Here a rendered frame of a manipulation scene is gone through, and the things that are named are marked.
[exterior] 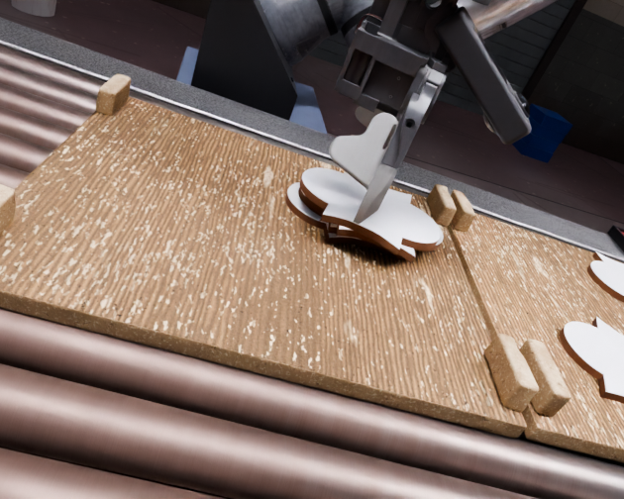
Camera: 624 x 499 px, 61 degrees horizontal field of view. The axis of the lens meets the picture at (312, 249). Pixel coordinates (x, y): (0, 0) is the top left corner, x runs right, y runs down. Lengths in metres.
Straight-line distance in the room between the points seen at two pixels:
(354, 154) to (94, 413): 0.27
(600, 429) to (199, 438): 0.31
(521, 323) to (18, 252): 0.43
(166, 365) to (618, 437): 0.35
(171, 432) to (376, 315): 0.19
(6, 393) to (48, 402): 0.02
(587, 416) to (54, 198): 0.45
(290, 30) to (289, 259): 0.55
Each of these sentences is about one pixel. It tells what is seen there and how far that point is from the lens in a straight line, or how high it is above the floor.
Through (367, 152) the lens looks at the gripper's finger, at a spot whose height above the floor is 1.04.
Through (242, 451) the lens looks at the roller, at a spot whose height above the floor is 0.92.
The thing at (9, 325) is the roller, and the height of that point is 0.92.
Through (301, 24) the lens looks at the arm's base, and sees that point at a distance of 0.93.
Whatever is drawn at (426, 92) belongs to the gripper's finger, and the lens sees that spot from 0.44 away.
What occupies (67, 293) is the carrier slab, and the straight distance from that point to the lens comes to 0.37.
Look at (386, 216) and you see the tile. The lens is 0.51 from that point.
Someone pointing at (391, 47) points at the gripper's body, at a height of 1.11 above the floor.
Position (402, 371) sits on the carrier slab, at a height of 0.94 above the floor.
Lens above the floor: 1.18
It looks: 31 degrees down
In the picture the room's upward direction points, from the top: 24 degrees clockwise
